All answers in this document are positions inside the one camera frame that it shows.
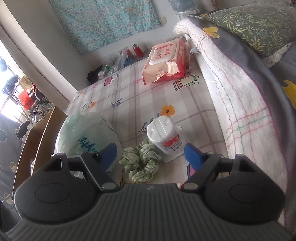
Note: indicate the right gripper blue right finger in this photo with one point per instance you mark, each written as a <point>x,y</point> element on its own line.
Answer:
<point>194,156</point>

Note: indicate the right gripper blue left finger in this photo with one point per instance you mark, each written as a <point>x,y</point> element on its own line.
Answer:
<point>106,157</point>

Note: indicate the white wipes canister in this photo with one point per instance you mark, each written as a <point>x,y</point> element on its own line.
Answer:
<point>169,138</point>

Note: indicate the white plastic bag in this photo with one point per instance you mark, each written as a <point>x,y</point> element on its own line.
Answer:
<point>90,132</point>

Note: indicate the green scrunchie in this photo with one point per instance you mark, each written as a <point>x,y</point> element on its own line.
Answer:
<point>142,162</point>

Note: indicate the checked floral bed sheet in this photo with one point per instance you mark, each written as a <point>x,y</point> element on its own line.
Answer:
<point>130,106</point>

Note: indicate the brown cardboard box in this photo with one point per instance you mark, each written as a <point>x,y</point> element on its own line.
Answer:
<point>39,146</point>

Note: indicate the black cloth on floor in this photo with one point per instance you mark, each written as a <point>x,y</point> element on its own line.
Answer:
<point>93,75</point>

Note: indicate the white stitched blanket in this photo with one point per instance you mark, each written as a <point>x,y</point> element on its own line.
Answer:
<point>255,103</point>

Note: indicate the wheelchair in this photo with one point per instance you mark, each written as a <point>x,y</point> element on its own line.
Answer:
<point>37,105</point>

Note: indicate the red plastic bag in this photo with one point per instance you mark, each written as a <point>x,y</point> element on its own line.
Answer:
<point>25,100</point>

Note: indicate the grey circle-pattern fabric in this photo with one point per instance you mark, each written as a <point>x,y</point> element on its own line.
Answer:
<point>10,150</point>

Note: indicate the clear plastic bag clutter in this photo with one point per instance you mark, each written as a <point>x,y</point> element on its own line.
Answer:
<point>124,58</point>

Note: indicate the pink wet wipes pack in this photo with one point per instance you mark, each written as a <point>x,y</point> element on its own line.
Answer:
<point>166,61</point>

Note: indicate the grey leaf-pattern pillow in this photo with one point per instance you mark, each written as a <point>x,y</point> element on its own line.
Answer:
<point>264,26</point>

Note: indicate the floral teal wall cloth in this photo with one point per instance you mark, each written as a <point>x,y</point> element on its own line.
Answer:
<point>91,24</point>

